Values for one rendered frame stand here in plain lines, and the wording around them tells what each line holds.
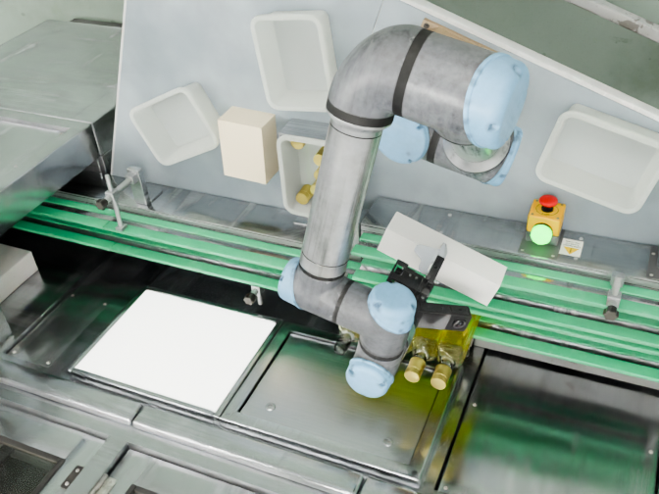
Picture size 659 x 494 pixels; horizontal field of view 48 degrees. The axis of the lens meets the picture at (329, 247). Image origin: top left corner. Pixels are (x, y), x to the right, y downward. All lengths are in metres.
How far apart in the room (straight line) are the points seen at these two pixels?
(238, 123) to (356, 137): 0.84
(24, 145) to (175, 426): 0.92
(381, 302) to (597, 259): 0.69
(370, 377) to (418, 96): 0.47
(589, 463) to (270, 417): 0.69
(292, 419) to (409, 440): 0.26
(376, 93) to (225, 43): 0.92
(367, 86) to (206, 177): 1.17
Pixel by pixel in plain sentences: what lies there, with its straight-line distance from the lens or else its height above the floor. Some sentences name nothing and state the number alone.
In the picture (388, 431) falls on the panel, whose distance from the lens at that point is 1.67.
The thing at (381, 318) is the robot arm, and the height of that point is 1.42.
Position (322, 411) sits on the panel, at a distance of 1.72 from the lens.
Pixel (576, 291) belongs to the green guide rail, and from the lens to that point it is 1.64.
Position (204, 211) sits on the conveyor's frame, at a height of 0.83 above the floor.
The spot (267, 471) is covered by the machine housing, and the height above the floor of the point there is 1.39.
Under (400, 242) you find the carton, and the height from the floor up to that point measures 1.11.
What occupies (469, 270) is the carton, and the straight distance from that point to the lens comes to 1.44.
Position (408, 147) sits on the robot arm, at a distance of 1.37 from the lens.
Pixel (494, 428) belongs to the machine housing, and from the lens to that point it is 1.74.
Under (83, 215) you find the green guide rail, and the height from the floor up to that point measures 0.94.
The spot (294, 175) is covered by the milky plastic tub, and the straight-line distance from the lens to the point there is 1.88.
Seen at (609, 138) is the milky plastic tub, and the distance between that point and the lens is 1.65.
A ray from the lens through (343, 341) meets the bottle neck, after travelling 1.67.
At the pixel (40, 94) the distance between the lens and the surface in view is 2.49.
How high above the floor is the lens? 2.20
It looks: 46 degrees down
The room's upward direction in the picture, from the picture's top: 146 degrees counter-clockwise
